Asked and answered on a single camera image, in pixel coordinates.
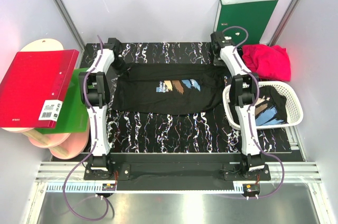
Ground black printed t-shirt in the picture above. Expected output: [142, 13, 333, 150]
[255, 86, 287, 126]
[111, 63, 229, 115]

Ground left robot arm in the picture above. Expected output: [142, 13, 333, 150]
[79, 38, 124, 180]

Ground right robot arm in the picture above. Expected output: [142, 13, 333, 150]
[211, 31, 265, 180]

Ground green lever arch binder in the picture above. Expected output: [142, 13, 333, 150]
[213, 0, 278, 45]

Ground pink folded t-shirt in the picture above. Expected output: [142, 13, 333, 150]
[242, 44, 291, 81]

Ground green plastic folder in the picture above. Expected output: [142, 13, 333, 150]
[36, 68, 88, 134]

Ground black printed t-shirt in basket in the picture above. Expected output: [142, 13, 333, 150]
[255, 86, 287, 126]

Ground black marble pattern mat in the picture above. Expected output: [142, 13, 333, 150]
[78, 42, 293, 154]

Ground white plastic basket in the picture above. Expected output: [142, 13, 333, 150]
[222, 81, 304, 130]

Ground red ring binder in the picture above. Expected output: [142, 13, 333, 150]
[1, 50, 79, 128]

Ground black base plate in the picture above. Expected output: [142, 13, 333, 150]
[84, 153, 271, 192]

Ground aluminium rail frame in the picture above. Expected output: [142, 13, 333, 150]
[36, 162, 322, 194]

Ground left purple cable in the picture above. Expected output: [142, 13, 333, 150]
[63, 35, 115, 220]

